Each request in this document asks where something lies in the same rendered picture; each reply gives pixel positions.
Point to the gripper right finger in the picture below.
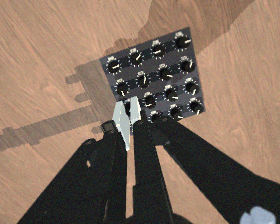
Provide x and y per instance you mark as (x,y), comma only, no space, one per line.
(238,194)

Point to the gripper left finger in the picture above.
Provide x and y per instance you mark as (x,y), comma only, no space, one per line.
(105,197)

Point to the dark grey knob box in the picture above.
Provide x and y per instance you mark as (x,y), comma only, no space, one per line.
(176,93)

